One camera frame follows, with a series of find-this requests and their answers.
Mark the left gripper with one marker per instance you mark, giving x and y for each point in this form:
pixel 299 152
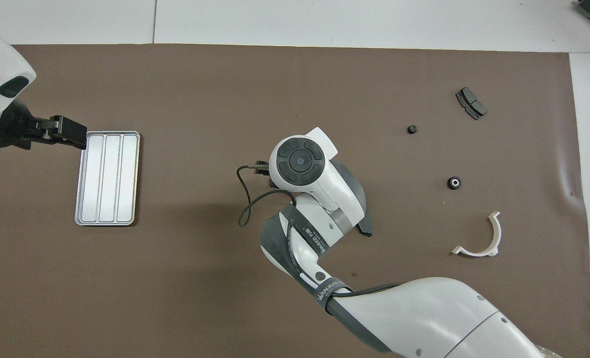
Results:
pixel 11 127

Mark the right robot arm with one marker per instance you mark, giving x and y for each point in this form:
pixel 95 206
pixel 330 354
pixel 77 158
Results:
pixel 424 318

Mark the silver metal tray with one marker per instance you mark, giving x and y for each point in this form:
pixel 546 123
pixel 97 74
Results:
pixel 108 178

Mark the black brake pad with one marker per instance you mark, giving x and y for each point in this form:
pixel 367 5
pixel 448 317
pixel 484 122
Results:
pixel 474 102
pixel 462 104

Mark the white curved plastic bracket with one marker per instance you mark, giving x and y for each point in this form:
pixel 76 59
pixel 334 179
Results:
pixel 493 238

